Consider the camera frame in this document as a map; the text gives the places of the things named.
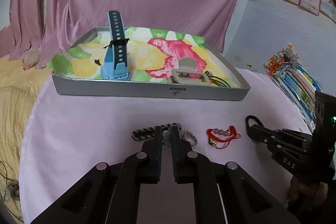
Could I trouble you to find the red string bead bracelet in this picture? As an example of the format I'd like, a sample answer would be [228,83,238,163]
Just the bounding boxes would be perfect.
[206,125,242,150]

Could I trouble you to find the black hair tie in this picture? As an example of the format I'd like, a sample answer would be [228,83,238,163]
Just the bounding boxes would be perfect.
[245,114,264,140]

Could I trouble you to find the stack of colourful books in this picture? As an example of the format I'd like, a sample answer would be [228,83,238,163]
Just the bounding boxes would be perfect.
[264,43,322,130]

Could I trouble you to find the pink table cloth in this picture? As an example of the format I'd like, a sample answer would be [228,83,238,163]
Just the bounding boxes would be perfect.
[19,69,309,223]

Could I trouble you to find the grey cardboard tray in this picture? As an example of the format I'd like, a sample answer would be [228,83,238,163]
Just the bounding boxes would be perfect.
[52,27,251,101]

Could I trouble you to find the blue smart watch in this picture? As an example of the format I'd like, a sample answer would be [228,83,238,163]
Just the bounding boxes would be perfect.
[100,10,129,81]

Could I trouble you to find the floral watercolour tray liner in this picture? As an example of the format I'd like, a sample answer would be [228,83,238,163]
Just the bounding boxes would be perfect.
[48,27,240,88]

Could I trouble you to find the yellow bed blanket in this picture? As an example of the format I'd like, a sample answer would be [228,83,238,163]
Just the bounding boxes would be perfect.
[0,56,51,223]

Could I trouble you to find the silver ring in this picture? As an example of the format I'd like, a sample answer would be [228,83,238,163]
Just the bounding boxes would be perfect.
[183,131,198,147]

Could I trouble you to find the black floor cable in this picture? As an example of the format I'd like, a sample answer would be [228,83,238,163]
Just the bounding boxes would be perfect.
[0,160,25,222]

